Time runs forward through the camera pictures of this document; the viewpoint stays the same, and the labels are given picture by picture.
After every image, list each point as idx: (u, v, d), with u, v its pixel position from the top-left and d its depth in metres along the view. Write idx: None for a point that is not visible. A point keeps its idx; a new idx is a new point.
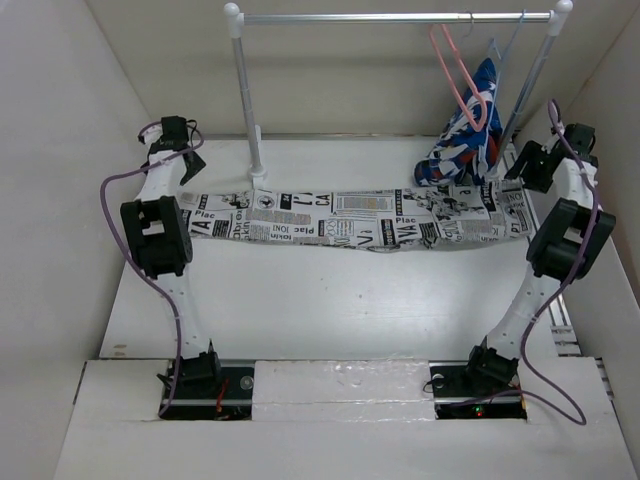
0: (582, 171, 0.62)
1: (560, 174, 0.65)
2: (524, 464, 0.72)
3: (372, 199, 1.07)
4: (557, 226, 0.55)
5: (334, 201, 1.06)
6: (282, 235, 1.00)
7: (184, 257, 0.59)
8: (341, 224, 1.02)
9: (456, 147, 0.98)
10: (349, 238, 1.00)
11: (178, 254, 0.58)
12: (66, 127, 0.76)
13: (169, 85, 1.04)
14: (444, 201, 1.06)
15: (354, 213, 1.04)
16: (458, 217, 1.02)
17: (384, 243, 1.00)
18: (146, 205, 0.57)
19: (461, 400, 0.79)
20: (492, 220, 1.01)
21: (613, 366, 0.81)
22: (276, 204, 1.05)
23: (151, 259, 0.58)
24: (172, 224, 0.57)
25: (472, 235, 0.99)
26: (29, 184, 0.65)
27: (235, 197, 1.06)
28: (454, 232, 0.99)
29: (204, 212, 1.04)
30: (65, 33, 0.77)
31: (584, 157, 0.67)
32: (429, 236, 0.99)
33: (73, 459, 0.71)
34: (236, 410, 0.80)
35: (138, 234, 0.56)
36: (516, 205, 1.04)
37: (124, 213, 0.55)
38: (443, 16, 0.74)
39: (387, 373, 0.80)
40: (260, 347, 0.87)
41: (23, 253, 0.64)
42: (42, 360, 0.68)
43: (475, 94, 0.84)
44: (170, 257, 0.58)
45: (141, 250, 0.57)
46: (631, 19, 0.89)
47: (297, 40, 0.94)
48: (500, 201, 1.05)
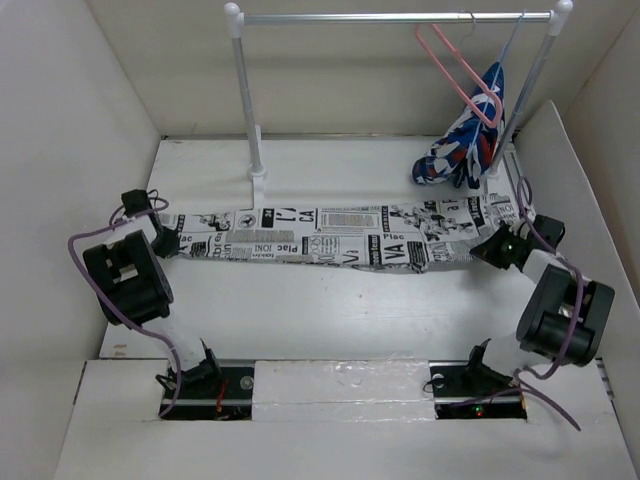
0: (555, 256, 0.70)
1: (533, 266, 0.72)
2: (523, 463, 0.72)
3: (358, 217, 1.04)
4: (546, 293, 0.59)
5: (319, 218, 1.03)
6: (265, 254, 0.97)
7: (162, 294, 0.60)
8: (325, 241, 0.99)
9: (450, 144, 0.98)
10: (333, 256, 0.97)
11: (155, 293, 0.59)
12: (66, 127, 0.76)
13: (169, 85, 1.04)
14: (433, 219, 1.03)
15: (340, 230, 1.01)
16: (447, 237, 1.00)
17: (370, 263, 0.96)
18: (112, 253, 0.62)
19: (461, 400, 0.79)
20: (482, 236, 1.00)
21: (614, 366, 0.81)
22: (258, 222, 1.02)
23: (127, 300, 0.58)
24: (143, 260, 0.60)
25: (460, 256, 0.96)
26: (28, 184, 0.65)
27: (214, 218, 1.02)
28: (443, 257, 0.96)
29: (181, 234, 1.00)
30: (66, 32, 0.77)
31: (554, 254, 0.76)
32: (416, 263, 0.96)
33: (74, 459, 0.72)
34: (236, 410, 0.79)
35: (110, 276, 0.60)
36: (506, 216, 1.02)
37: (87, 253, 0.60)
38: (443, 16, 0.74)
39: (387, 373, 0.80)
40: (260, 346, 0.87)
41: (24, 253, 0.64)
42: (42, 360, 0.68)
43: (487, 90, 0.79)
44: (147, 294, 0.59)
45: (115, 292, 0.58)
46: (631, 18, 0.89)
47: (296, 41, 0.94)
48: (489, 213, 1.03)
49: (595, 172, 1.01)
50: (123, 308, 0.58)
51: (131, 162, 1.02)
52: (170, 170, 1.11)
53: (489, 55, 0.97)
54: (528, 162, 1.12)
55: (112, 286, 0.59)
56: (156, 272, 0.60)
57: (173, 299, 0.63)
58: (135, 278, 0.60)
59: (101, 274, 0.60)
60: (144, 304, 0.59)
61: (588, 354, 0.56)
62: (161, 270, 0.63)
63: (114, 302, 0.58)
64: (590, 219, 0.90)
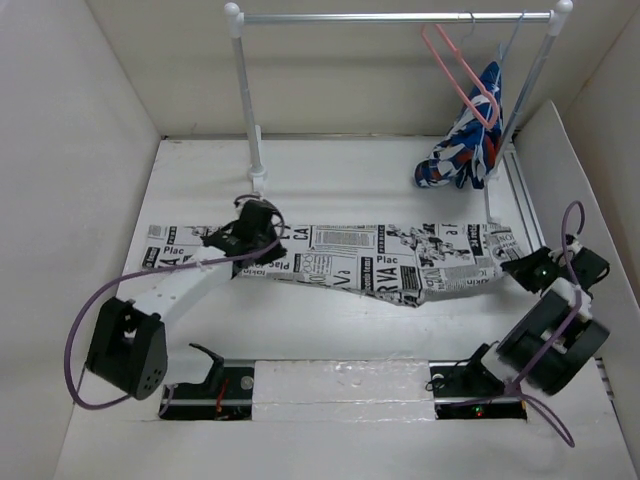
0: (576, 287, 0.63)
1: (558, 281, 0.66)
2: (523, 463, 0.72)
3: (352, 235, 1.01)
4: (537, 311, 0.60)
5: (313, 235, 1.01)
6: (255, 270, 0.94)
7: (132, 390, 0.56)
8: (318, 260, 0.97)
9: (455, 146, 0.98)
10: (324, 277, 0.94)
11: (127, 385, 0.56)
12: (66, 127, 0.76)
13: (169, 85, 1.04)
14: (429, 242, 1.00)
15: (334, 249, 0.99)
16: (441, 262, 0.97)
17: (361, 288, 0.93)
18: (132, 307, 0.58)
19: (461, 400, 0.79)
20: (478, 263, 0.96)
21: (613, 366, 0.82)
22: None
23: (101, 370, 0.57)
24: (136, 352, 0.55)
25: (458, 285, 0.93)
26: (28, 183, 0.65)
27: (207, 230, 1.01)
28: (436, 286, 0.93)
29: (172, 247, 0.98)
30: (66, 32, 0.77)
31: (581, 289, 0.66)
32: (409, 295, 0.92)
33: (74, 458, 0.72)
34: (237, 410, 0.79)
35: (102, 341, 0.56)
36: (506, 245, 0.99)
37: (109, 301, 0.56)
38: (443, 16, 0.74)
39: (386, 373, 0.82)
40: (259, 347, 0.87)
41: (24, 253, 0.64)
42: (41, 359, 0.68)
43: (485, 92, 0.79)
44: (120, 379, 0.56)
45: (98, 355, 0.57)
46: (631, 18, 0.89)
47: (297, 41, 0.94)
48: (488, 242, 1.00)
49: (595, 172, 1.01)
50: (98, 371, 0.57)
51: (131, 163, 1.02)
52: (170, 170, 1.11)
53: (489, 55, 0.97)
54: (528, 162, 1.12)
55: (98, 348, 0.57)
56: (140, 372, 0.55)
57: (144, 394, 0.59)
58: (124, 355, 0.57)
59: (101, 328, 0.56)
60: (115, 382, 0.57)
61: (558, 380, 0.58)
62: (156, 362, 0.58)
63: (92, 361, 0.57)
64: (590, 219, 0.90)
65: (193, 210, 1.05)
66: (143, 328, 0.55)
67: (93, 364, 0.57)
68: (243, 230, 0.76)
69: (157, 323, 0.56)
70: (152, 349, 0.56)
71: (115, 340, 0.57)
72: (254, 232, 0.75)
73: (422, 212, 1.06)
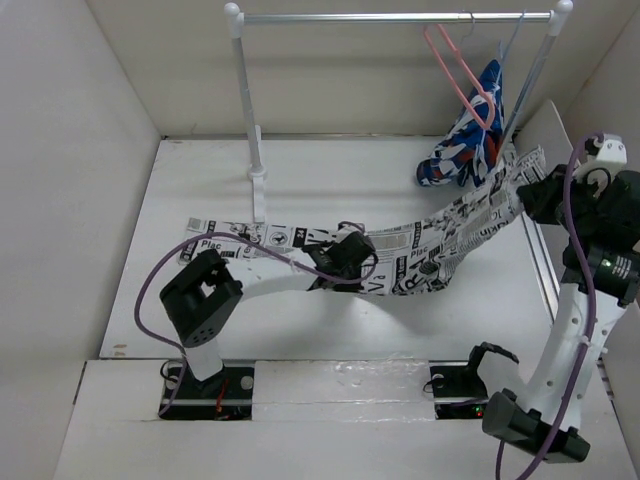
0: (581, 340, 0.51)
1: (565, 307, 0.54)
2: (524, 464, 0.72)
3: (389, 238, 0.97)
4: (505, 432, 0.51)
5: None
6: None
7: (185, 336, 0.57)
8: None
9: (455, 146, 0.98)
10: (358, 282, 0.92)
11: (183, 329, 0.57)
12: (66, 127, 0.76)
13: (169, 85, 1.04)
14: (458, 212, 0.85)
15: None
16: (461, 226, 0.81)
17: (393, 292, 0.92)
18: (221, 266, 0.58)
19: (460, 400, 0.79)
20: (492, 203, 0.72)
21: (613, 367, 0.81)
22: (290, 240, 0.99)
23: (169, 302, 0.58)
24: (207, 305, 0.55)
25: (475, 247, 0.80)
26: (28, 184, 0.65)
27: (245, 228, 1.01)
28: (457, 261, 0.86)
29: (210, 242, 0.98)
30: (66, 32, 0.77)
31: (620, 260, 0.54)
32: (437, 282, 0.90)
33: (74, 458, 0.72)
34: (237, 410, 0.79)
35: (184, 278, 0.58)
36: (532, 173, 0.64)
37: (209, 253, 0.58)
38: (443, 16, 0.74)
39: (386, 373, 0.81)
40: (258, 347, 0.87)
41: (24, 253, 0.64)
42: (42, 359, 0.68)
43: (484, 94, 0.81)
44: (180, 321, 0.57)
45: (175, 289, 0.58)
46: (631, 19, 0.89)
47: (297, 41, 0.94)
48: (510, 172, 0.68)
49: None
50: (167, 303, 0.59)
51: (131, 163, 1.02)
52: (170, 170, 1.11)
53: (489, 55, 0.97)
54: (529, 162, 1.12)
55: (179, 283, 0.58)
56: (199, 326, 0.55)
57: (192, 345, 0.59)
58: (197, 303, 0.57)
59: (189, 268, 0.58)
60: (175, 320, 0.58)
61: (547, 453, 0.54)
62: (217, 323, 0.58)
63: (166, 292, 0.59)
64: None
65: (193, 210, 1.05)
66: (223, 289, 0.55)
67: (167, 296, 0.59)
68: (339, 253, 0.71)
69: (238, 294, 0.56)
70: (220, 311, 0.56)
71: (197, 286, 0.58)
72: (346, 267, 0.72)
73: (423, 212, 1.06)
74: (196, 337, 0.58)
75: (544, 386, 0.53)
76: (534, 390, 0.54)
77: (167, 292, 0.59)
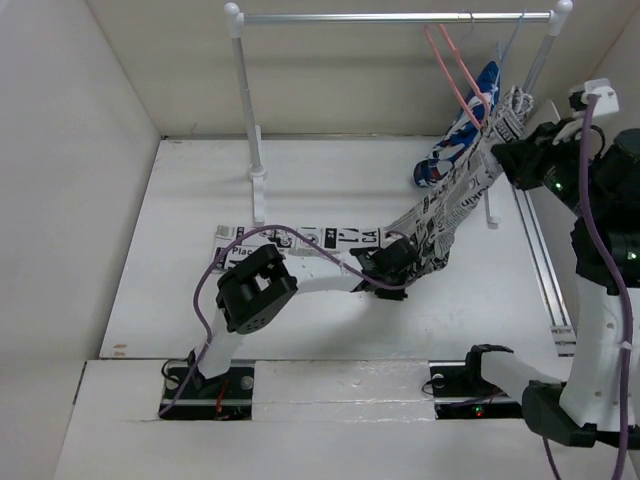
0: (623, 346, 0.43)
1: (591, 305, 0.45)
2: (523, 464, 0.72)
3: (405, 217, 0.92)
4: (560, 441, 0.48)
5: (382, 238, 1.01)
6: None
7: (238, 324, 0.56)
8: None
9: (454, 146, 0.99)
10: None
11: (236, 316, 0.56)
12: (66, 127, 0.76)
13: (170, 84, 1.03)
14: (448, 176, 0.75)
15: None
16: (446, 195, 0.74)
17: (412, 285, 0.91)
18: (279, 261, 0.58)
19: (461, 400, 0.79)
20: (470, 166, 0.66)
21: None
22: (321, 241, 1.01)
23: (226, 291, 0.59)
24: (263, 295, 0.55)
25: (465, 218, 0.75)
26: (28, 184, 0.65)
27: (275, 233, 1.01)
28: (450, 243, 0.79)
29: (241, 248, 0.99)
30: (66, 32, 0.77)
31: None
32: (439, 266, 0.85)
33: (74, 458, 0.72)
34: (236, 410, 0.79)
35: (242, 267, 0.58)
36: (511, 126, 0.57)
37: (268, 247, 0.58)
38: (443, 16, 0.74)
39: (387, 373, 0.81)
40: (257, 347, 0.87)
41: (24, 254, 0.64)
42: (42, 359, 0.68)
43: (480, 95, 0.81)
44: (234, 308, 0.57)
45: (231, 279, 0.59)
46: (631, 19, 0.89)
47: (297, 41, 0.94)
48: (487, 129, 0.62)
49: None
50: (224, 292, 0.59)
51: (131, 163, 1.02)
52: (170, 171, 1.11)
53: (489, 55, 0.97)
54: None
55: (237, 272, 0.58)
56: (252, 315, 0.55)
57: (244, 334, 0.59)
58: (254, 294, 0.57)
59: (248, 260, 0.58)
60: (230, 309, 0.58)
61: None
62: (270, 316, 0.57)
63: (224, 281, 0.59)
64: None
65: (193, 209, 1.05)
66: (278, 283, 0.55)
67: (225, 284, 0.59)
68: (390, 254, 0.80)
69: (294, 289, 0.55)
70: (273, 303, 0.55)
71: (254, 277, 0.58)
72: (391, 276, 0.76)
73: None
74: (247, 327, 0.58)
75: (595, 397, 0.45)
76: (581, 404, 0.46)
77: (224, 281, 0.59)
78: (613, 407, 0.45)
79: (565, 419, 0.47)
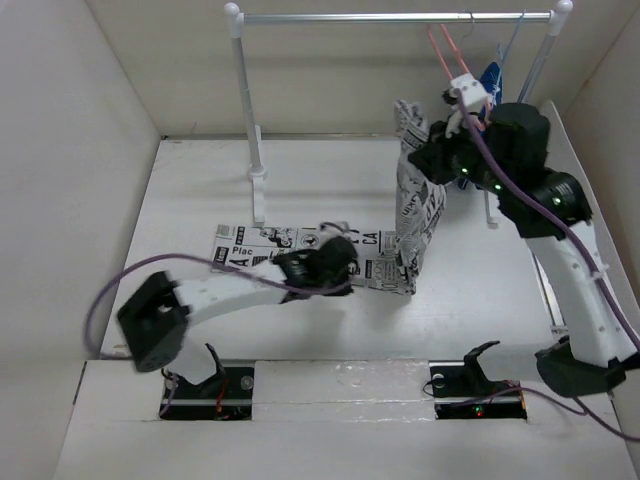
0: (595, 276, 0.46)
1: (552, 260, 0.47)
2: (523, 463, 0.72)
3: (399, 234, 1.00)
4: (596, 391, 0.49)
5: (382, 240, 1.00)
6: None
7: (137, 360, 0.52)
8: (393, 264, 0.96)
9: None
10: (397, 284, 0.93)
11: (133, 353, 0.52)
12: (66, 127, 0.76)
13: (170, 84, 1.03)
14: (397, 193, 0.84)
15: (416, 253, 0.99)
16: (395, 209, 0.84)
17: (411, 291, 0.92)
18: (176, 289, 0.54)
19: (461, 400, 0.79)
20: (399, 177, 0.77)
21: None
22: (321, 243, 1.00)
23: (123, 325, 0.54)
24: (157, 329, 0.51)
25: (419, 225, 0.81)
26: (28, 184, 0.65)
27: (275, 232, 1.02)
28: (412, 250, 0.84)
29: (241, 248, 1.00)
30: (66, 32, 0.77)
31: (558, 185, 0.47)
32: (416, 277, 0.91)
33: (74, 457, 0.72)
34: (236, 410, 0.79)
35: (137, 298, 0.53)
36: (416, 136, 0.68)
37: (160, 277, 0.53)
38: (443, 16, 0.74)
39: (386, 373, 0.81)
40: (257, 347, 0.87)
41: (24, 254, 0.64)
42: (42, 360, 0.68)
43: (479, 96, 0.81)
44: (130, 343, 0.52)
45: (126, 312, 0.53)
46: (631, 19, 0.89)
47: (297, 41, 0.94)
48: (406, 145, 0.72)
49: (595, 172, 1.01)
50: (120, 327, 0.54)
51: (131, 163, 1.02)
52: (170, 171, 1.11)
53: (489, 55, 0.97)
54: None
55: (131, 303, 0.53)
56: (148, 354, 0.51)
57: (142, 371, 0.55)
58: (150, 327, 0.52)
59: (142, 287, 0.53)
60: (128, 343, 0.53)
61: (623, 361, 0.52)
62: (170, 349, 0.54)
63: (119, 314, 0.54)
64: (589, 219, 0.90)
65: (192, 209, 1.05)
66: (169, 317, 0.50)
67: (120, 318, 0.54)
68: (323, 255, 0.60)
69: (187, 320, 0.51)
70: (160, 340, 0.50)
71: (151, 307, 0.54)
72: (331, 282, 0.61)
73: None
74: (151, 361, 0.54)
75: (602, 332, 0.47)
76: (593, 347, 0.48)
77: (119, 314, 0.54)
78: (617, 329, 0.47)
79: (587, 370, 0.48)
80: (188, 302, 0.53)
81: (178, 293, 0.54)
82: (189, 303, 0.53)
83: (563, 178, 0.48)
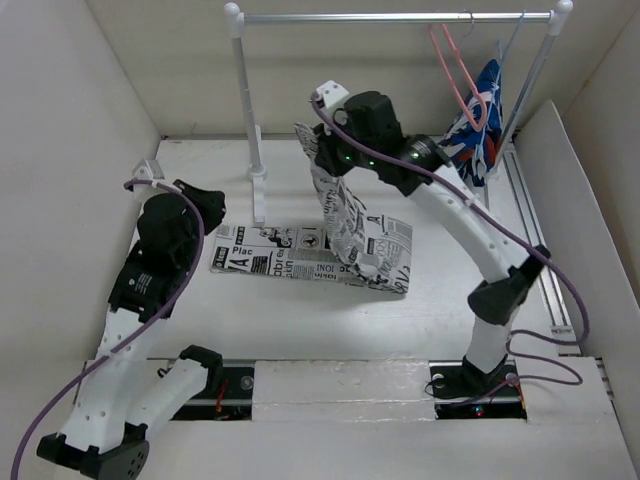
0: (468, 203, 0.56)
1: (432, 206, 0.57)
2: (523, 464, 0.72)
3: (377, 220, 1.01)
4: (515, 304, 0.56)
5: (384, 223, 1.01)
6: (264, 265, 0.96)
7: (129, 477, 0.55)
8: (391, 248, 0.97)
9: (454, 146, 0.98)
10: (386, 273, 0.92)
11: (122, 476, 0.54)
12: (66, 127, 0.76)
13: (170, 84, 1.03)
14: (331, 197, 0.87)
15: (404, 240, 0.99)
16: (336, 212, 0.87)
17: (399, 288, 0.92)
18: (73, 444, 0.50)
19: (461, 400, 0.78)
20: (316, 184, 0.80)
21: (613, 366, 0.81)
22: (322, 242, 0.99)
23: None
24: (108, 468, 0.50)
25: (345, 224, 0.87)
26: (28, 184, 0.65)
27: (275, 232, 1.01)
28: (347, 246, 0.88)
29: (241, 248, 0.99)
30: (66, 32, 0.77)
31: (417, 142, 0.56)
32: (383, 270, 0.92)
33: None
34: (236, 410, 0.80)
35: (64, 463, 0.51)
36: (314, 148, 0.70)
37: (39, 453, 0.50)
38: (443, 16, 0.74)
39: (387, 373, 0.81)
40: (257, 347, 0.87)
41: (23, 254, 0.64)
42: (41, 359, 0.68)
43: (478, 96, 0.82)
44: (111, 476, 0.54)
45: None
46: (631, 18, 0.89)
47: (297, 41, 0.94)
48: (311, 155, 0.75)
49: (596, 172, 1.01)
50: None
51: (131, 162, 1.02)
52: (170, 171, 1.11)
53: (490, 55, 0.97)
54: (525, 165, 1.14)
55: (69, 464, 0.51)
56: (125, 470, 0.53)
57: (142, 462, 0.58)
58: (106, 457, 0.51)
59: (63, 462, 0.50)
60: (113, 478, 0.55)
61: None
62: (130, 453, 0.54)
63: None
64: (589, 219, 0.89)
65: None
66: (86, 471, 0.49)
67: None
68: (151, 240, 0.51)
69: (102, 455, 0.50)
70: (112, 469, 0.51)
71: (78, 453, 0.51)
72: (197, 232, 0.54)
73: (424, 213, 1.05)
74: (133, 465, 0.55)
75: (493, 246, 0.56)
76: (492, 262, 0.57)
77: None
78: (503, 240, 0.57)
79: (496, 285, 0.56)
80: (89, 443, 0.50)
81: (71, 444, 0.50)
82: (91, 443, 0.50)
83: (421, 137, 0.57)
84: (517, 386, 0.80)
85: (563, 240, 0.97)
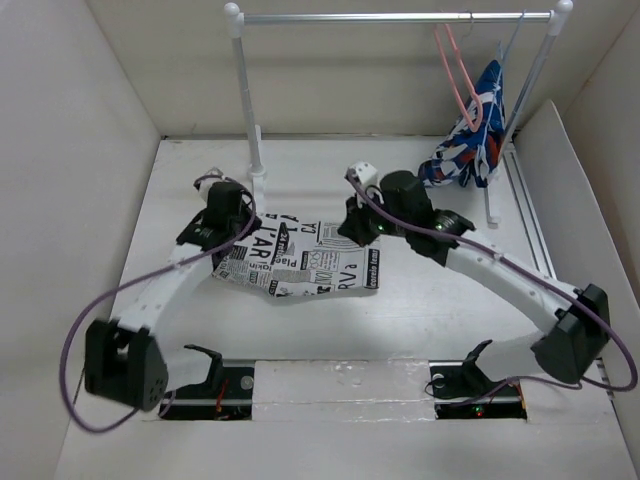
0: (496, 256, 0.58)
1: (469, 267, 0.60)
2: (522, 463, 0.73)
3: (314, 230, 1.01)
4: (580, 355, 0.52)
5: (321, 230, 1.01)
6: (261, 267, 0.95)
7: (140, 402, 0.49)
8: (326, 255, 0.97)
9: (456, 147, 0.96)
10: (330, 276, 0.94)
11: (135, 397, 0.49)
12: (66, 127, 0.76)
13: (169, 84, 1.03)
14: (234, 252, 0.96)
15: (340, 244, 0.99)
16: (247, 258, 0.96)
17: (367, 285, 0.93)
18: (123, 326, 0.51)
19: (461, 400, 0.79)
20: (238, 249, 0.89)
21: (613, 366, 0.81)
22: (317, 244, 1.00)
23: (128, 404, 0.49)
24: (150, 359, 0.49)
25: (250, 268, 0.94)
26: (30, 185, 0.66)
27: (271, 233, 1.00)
28: (263, 282, 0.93)
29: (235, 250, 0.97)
30: (67, 34, 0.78)
31: (443, 217, 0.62)
32: (322, 281, 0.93)
33: (75, 456, 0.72)
34: (237, 410, 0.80)
35: (98, 361, 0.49)
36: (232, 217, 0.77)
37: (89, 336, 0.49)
38: (443, 16, 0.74)
39: (387, 371, 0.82)
40: (257, 346, 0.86)
41: (24, 255, 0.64)
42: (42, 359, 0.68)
43: (475, 98, 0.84)
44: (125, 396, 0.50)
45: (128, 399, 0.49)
46: (631, 18, 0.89)
47: (297, 41, 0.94)
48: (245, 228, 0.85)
49: (596, 172, 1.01)
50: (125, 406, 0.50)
51: (131, 162, 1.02)
52: (170, 171, 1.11)
53: (490, 55, 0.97)
54: (525, 165, 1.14)
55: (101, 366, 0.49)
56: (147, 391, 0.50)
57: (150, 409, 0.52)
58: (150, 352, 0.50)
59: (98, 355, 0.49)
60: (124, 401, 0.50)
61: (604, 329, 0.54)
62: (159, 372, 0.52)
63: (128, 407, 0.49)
64: (589, 220, 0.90)
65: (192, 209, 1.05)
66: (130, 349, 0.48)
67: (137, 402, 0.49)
68: (214, 209, 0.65)
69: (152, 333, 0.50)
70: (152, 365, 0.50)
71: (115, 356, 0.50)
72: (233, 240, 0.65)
73: None
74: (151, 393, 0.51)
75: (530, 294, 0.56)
76: (538, 312, 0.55)
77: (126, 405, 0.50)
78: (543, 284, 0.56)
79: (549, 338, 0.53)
80: (143, 324, 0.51)
81: (123, 325, 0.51)
82: (144, 323, 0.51)
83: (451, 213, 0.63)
84: (517, 386, 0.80)
85: (563, 240, 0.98)
